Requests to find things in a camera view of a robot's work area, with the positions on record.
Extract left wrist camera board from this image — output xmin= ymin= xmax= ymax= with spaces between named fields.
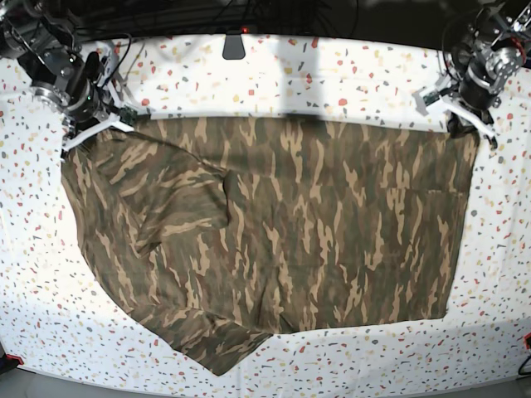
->
xmin=412 ymin=87 xmax=441 ymax=116

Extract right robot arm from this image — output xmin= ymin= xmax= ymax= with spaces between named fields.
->
xmin=1 ymin=1 xmax=139 ymax=153

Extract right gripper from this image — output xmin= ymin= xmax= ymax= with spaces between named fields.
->
xmin=61 ymin=51 xmax=153 ymax=159

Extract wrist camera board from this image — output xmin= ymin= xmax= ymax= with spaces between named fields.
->
xmin=412 ymin=87 xmax=441 ymax=116
xmin=119 ymin=106 xmax=138 ymax=126

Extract black cables behind table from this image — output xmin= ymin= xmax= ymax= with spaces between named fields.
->
xmin=74 ymin=0 xmax=362 ymax=36

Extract camouflage T-shirt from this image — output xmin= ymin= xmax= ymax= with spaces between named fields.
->
xmin=61 ymin=118 xmax=479 ymax=376

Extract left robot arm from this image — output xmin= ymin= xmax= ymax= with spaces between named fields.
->
xmin=413 ymin=1 xmax=530 ymax=150

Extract orange clamp left corner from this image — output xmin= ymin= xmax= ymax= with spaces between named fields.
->
xmin=5 ymin=354 xmax=24 ymax=367

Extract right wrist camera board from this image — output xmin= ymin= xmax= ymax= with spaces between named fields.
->
xmin=119 ymin=106 xmax=138 ymax=126

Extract orange clamp corner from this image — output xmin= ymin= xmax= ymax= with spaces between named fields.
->
xmin=524 ymin=333 xmax=531 ymax=350
xmin=5 ymin=354 xmax=24 ymax=367

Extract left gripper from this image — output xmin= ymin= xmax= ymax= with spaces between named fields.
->
xmin=428 ymin=68 xmax=504 ymax=148

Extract terrazzo pattern table cloth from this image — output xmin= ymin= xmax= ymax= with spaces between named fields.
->
xmin=1 ymin=35 xmax=530 ymax=397

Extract orange clamp right corner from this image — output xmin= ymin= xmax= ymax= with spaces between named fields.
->
xmin=524 ymin=333 xmax=531 ymax=350

